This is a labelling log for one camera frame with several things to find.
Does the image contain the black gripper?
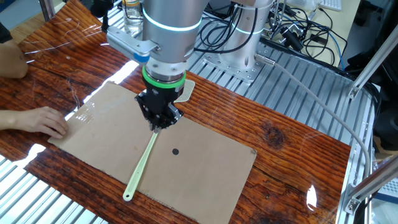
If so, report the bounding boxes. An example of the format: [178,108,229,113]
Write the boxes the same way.
[134,80,185,132]

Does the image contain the brown cardboard sheet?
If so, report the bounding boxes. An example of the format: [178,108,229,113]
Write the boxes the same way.
[48,80,258,224]

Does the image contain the person's left forearm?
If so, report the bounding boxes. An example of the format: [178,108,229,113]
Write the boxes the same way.
[0,39,29,79]

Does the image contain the person's right hand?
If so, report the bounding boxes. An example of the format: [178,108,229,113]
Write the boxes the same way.
[14,106,69,139]

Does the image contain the clear plastic bottle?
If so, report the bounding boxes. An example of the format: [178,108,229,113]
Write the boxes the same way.
[122,0,144,35]

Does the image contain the black stand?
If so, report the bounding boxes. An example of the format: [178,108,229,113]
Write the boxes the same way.
[89,0,114,32]

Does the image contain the glossy wood grain board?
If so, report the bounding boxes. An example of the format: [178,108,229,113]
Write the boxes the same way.
[0,0,352,224]

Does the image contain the person in black shirt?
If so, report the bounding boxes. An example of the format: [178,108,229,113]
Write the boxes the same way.
[0,21,14,44]

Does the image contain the white keyboard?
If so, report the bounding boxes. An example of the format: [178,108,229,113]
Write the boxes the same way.
[319,0,343,12]

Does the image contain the white perforated panel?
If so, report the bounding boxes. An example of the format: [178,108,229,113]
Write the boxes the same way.
[376,176,398,197]

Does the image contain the green flange ring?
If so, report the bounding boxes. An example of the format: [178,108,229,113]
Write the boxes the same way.
[142,67,187,90]

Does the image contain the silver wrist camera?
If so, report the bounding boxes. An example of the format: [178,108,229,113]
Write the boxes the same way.
[106,26,160,65]

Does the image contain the black coiled cable bundle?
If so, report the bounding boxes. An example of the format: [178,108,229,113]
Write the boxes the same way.
[198,7,226,49]

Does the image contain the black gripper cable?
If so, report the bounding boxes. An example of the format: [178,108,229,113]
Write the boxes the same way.
[193,6,259,54]

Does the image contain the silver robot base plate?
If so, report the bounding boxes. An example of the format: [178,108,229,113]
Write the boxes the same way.
[201,51,268,84]

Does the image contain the grey cable with metal plug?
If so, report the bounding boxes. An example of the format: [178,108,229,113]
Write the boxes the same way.
[254,52,373,180]

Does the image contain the aluminium frame post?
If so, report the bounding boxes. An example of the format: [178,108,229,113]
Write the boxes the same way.
[39,0,57,22]

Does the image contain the black clamp camera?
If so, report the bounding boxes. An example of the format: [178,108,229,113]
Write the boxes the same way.
[279,26,304,52]

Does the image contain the black desk cable tangle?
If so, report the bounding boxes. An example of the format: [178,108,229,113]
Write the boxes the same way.
[261,6,349,68]

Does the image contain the blue cable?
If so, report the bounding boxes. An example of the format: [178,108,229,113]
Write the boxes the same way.
[326,30,346,70]

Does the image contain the aluminium frame strut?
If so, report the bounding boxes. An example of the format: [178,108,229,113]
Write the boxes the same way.
[343,155,398,215]
[347,23,398,100]

